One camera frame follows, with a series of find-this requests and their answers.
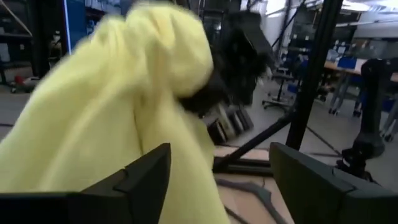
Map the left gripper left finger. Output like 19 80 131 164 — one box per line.
0 142 172 224

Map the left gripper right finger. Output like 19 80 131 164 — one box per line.
269 142 398 224

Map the yellow cloth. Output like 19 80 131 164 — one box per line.
0 1 231 224

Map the black office stool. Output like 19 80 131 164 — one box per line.
262 67 298 112

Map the dark slatted rack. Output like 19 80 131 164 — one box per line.
207 105 255 146

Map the black upright jointed stand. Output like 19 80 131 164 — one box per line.
336 57 398 182

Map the wooden background table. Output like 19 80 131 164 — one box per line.
323 57 398 125

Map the black computer monitor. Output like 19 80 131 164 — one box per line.
63 0 88 56

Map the dark metal shelving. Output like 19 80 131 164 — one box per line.
0 0 68 94

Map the grey flat angled bracket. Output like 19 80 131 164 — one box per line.
215 179 289 224

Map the black aluminium table frame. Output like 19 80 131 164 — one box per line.
213 0 345 175

